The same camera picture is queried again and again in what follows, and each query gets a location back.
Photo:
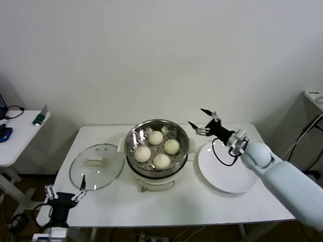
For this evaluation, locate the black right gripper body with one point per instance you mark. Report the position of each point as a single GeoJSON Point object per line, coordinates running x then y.
{"type": "Point", "coordinates": [219, 131]}

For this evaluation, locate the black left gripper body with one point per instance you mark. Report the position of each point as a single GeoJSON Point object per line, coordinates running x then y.
{"type": "Point", "coordinates": [61, 201]}

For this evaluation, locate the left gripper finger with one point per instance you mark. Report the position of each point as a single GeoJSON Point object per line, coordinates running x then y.
{"type": "Point", "coordinates": [50, 191]}
{"type": "Point", "coordinates": [82, 182]}

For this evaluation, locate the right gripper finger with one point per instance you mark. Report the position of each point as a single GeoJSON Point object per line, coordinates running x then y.
{"type": "Point", "coordinates": [202, 131]}
{"type": "Point", "coordinates": [213, 115]}

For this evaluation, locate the round glass pot lid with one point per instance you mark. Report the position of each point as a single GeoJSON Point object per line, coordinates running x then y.
{"type": "Point", "coordinates": [95, 161]}

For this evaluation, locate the white steamed baozi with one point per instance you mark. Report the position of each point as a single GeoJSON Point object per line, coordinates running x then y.
{"type": "Point", "coordinates": [155, 137]}
{"type": "Point", "coordinates": [142, 154]}
{"type": "Point", "coordinates": [172, 147]}
{"type": "Point", "coordinates": [161, 161]}

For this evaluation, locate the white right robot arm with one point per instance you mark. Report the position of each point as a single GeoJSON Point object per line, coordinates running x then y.
{"type": "Point", "coordinates": [277, 176]}

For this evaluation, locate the stainless steel steamer basket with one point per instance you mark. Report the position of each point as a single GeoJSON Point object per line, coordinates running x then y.
{"type": "Point", "coordinates": [181, 141]}

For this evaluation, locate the grey floor plug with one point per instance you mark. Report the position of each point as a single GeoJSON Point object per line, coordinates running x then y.
{"type": "Point", "coordinates": [16, 222]}

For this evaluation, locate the white round plate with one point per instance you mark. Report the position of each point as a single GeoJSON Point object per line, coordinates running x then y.
{"type": "Point", "coordinates": [227, 179]}

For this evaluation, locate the white side table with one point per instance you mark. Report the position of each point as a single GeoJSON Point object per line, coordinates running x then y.
{"type": "Point", "coordinates": [22, 136]}

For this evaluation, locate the cream electric cooking pot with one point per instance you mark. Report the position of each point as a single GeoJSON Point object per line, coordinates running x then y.
{"type": "Point", "coordinates": [154, 182]}

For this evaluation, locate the blue small device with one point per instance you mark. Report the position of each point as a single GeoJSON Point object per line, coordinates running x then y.
{"type": "Point", "coordinates": [6, 134]}

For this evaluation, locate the white work table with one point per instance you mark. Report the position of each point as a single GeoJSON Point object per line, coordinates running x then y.
{"type": "Point", "coordinates": [176, 209]}

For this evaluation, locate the white power strip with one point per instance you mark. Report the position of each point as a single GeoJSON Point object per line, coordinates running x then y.
{"type": "Point", "coordinates": [154, 239]}

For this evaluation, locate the white shelf table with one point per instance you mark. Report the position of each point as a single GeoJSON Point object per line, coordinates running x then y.
{"type": "Point", "coordinates": [311, 103]}

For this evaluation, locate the white box black print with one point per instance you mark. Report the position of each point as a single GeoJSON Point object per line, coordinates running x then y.
{"type": "Point", "coordinates": [314, 93]}

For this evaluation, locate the black table foot bar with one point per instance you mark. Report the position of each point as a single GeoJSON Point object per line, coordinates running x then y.
{"type": "Point", "coordinates": [313, 173]}

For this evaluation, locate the laptop with blue screen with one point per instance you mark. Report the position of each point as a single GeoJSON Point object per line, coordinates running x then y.
{"type": "Point", "coordinates": [2, 100]}

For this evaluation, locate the clear tape roll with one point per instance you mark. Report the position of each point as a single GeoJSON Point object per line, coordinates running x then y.
{"type": "Point", "coordinates": [320, 100]}

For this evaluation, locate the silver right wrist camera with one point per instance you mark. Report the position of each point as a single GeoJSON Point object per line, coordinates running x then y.
{"type": "Point", "coordinates": [239, 140]}

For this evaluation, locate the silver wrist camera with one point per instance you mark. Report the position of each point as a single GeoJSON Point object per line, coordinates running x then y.
{"type": "Point", "coordinates": [239, 140]}
{"type": "Point", "coordinates": [56, 233]}

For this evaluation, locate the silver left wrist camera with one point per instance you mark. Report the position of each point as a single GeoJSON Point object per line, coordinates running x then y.
{"type": "Point", "coordinates": [56, 233]}

